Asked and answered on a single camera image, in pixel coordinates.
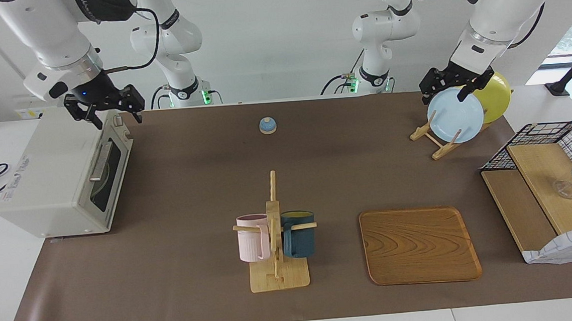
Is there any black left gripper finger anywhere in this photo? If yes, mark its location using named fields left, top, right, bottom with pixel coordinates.
left=418, top=67, right=449, bottom=105
left=456, top=68, right=498, bottom=102

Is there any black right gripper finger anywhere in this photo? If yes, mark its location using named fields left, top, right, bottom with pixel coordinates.
left=62, top=92, right=105, bottom=132
left=117, top=83, right=147, bottom=125

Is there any white toaster oven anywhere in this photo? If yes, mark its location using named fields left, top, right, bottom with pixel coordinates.
left=0, top=102, right=141, bottom=242

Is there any yellow plate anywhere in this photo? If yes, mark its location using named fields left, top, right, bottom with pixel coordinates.
left=472, top=70, right=514, bottom=125

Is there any light blue plate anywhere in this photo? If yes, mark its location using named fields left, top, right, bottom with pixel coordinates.
left=425, top=86, right=487, bottom=145

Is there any white power strip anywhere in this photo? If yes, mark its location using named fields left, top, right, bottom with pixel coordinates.
left=13, top=92, right=64, bottom=121

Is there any wooden plate rack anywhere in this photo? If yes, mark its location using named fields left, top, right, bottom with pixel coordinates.
left=407, top=89, right=518, bottom=162

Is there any wooden two-tier shelf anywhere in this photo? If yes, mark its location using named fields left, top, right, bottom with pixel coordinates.
left=479, top=141, right=572, bottom=268

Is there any small clear glass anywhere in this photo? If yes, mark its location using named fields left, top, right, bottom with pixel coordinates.
left=554, top=178, right=572, bottom=200

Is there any wooden serving tray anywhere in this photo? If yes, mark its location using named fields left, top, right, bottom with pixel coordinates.
left=359, top=203, right=483, bottom=288

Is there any brown table mat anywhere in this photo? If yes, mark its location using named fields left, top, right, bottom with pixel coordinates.
left=0, top=79, right=572, bottom=321

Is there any white checkered cloth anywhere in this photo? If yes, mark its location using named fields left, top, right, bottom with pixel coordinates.
left=520, top=225, right=572, bottom=267

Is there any pink mug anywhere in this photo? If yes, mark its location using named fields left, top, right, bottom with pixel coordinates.
left=236, top=213, right=272, bottom=263

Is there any dark blue mug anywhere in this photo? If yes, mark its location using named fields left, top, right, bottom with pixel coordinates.
left=281, top=209, right=318, bottom=260

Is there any wooden mug tree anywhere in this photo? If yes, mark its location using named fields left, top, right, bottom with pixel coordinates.
left=229, top=167, right=321, bottom=294

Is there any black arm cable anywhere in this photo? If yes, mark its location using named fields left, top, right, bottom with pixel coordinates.
left=99, top=6, right=164, bottom=74
left=376, top=0, right=551, bottom=59

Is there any black wire basket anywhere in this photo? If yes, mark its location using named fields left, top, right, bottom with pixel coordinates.
left=480, top=121, right=572, bottom=218

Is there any black base cable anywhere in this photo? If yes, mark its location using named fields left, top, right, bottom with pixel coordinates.
left=320, top=72, right=360, bottom=96

